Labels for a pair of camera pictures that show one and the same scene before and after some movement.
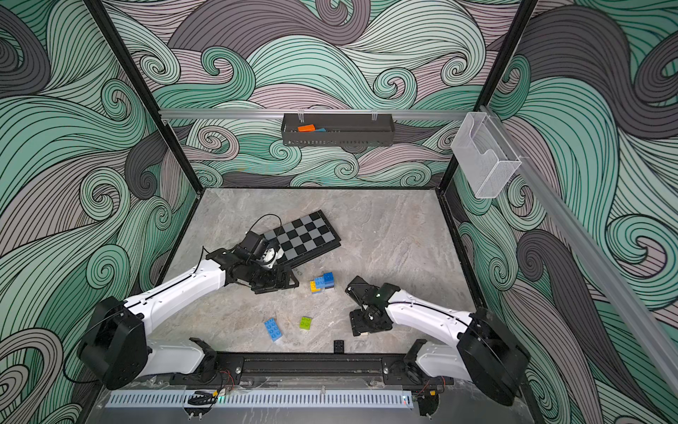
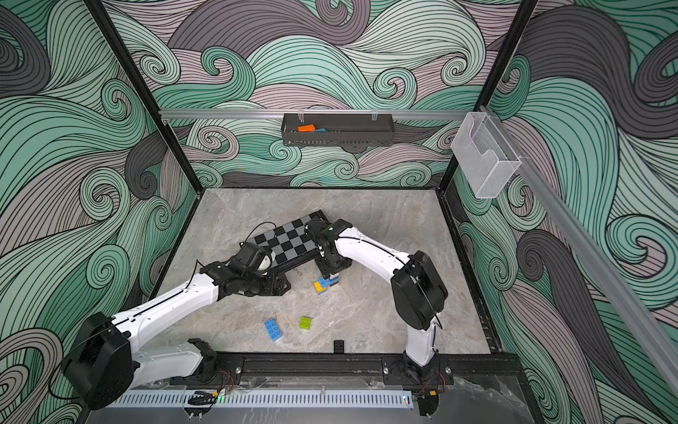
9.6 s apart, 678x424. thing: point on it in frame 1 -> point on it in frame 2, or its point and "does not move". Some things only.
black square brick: (339, 347) does not move
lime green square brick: (305, 323) does not move
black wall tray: (337, 130) does not move
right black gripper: (359, 321) -> (330, 268)
